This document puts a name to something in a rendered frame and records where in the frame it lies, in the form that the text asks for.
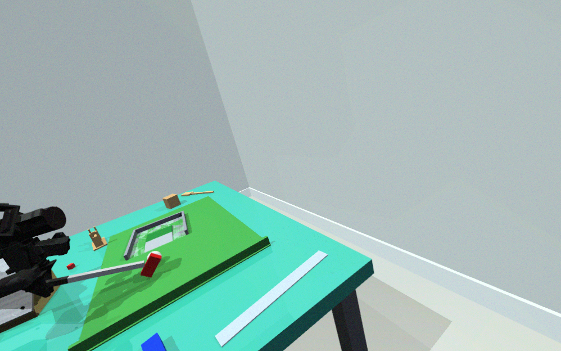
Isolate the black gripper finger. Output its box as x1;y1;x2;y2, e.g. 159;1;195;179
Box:
22;270;51;298
40;259;57;293

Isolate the green flat mat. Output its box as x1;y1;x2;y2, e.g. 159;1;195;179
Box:
79;196;271;351

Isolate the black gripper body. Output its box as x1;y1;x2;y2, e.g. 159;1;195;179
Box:
0;237;50;298

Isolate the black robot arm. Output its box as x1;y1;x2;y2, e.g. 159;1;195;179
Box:
0;203;70;263

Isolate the blue putter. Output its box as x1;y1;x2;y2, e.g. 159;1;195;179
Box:
141;333;167;351

